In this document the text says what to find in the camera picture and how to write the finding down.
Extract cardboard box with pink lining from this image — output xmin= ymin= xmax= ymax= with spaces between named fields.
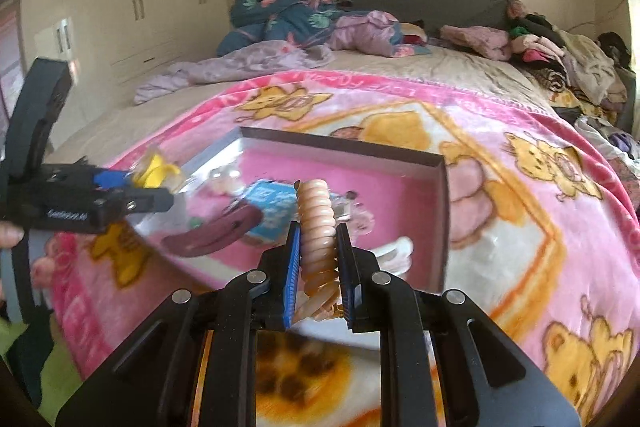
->
xmin=117 ymin=126 xmax=451 ymax=295

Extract teal printed card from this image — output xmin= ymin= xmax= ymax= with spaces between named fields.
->
xmin=242 ymin=179 xmax=301 ymax=240

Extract white hair clip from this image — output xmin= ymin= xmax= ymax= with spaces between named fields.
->
xmin=372 ymin=237 xmax=416 ymax=270

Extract pink printed bear blanket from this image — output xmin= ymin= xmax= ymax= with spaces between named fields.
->
xmin=47 ymin=72 xmax=640 ymax=427

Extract beige bed sheet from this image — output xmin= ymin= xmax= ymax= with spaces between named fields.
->
xmin=47 ymin=42 xmax=566 ymax=158

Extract bagged yellow hoop earrings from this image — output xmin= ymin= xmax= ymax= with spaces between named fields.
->
xmin=131 ymin=149 xmax=188 ymax=195

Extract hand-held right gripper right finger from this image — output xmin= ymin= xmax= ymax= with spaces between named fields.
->
xmin=335 ymin=222 xmax=583 ymax=427

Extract pile of clothes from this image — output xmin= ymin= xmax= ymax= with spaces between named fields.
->
xmin=505 ymin=0 xmax=636 ymax=122

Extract person's left hand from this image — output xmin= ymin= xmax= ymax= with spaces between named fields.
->
xmin=0 ymin=224 xmax=25 ymax=250

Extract lilac crumpled cloth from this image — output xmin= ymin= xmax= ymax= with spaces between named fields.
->
xmin=134 ymin=39 xmax=335 ymax=105

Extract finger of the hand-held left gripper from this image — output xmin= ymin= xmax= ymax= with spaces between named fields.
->
xmin=100 ymin=188 xmax=175 ymax=228
xmin=75 ymin=164 xmax=132 ymax=188

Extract purple pink garment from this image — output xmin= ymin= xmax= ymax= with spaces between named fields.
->
xmin=327 ymin=10 xmax=431 ymax=58

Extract person's left forearm green sleeve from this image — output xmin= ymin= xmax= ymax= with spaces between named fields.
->
xmin=0 ymin=319 xmax=86 ymax=425

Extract peach spiral hair tie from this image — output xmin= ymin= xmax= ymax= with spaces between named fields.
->
xmin=292 ymin=179 xmax=343 ymax=323

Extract blue floral quilt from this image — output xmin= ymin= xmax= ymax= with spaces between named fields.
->
xmin=217 ymin=0 xmax=346 ymax=56

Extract purple hair claw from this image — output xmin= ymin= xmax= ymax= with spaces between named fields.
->
xmin=165 ymin=199 xmax=263 ymax=258

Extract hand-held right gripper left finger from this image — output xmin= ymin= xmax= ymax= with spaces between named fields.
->
xmin=55 ymin=221 xmax=303 ymax=427

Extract cream wardrobe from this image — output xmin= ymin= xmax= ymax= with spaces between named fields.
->
xmin=15 ymin=0 xmax=236 ymax=128

